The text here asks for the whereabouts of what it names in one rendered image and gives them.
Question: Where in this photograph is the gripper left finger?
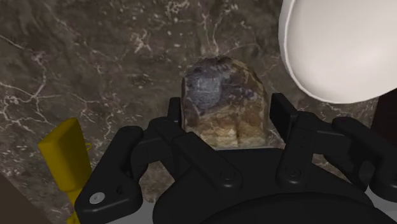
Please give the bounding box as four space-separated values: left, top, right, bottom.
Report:
74 97 244 224

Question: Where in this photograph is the brown bread loaf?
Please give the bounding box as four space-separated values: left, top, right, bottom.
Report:
181 55 270 149

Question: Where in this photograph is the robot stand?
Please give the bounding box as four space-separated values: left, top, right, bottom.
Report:
370 89 397 139

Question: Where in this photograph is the yellow kitchen tool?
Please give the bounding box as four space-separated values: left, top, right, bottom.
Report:
38 117 93 224

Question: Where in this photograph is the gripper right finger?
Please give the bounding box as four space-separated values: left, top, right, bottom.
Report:
269 92 397 203

